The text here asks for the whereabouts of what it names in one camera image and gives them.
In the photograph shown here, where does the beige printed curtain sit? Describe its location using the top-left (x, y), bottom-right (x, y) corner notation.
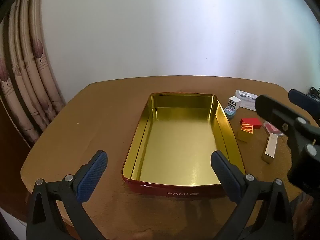
top-left (0, 0), bottom-right (67, 148)

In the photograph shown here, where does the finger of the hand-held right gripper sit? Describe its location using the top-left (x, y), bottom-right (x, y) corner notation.
top-left (255, 94), bottom-right (320, 173)
top-left (288, 89), bottom-right (320, 119)

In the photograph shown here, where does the small red box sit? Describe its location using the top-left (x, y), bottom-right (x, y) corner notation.
top-left (240, 117), bottom-right (262, 130)

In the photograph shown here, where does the red tin box gold interior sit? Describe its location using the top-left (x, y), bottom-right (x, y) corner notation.
top-left (121, 92), bottom-right (246, 200)

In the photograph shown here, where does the gold box orange striped top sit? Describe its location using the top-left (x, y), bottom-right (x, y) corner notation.
top-left (237, 122), bottom-right (254, 143)

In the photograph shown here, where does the clear plastic box with label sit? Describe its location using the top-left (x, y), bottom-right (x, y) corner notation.
top-left (235, 89), bottom-right (258, 112)

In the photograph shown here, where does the small blue keychain charm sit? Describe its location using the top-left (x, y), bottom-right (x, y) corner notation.
top-left (224, 106), bottom-right (237, 119)

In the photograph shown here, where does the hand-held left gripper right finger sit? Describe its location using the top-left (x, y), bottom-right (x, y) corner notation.
top-left (211, 150), bottom-right (293, 240)

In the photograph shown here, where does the white box black zigzag print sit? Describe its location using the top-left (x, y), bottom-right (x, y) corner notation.
top-left (228, 96), bottom-right (242, 110)

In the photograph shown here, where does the silver gold rectangular tube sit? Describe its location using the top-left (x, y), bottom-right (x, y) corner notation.
top-left (261, 133), bottom-right (278, 164)

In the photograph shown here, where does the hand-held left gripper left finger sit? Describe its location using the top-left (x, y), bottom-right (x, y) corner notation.
top-left (26, 150), bottom-right (108, 240)

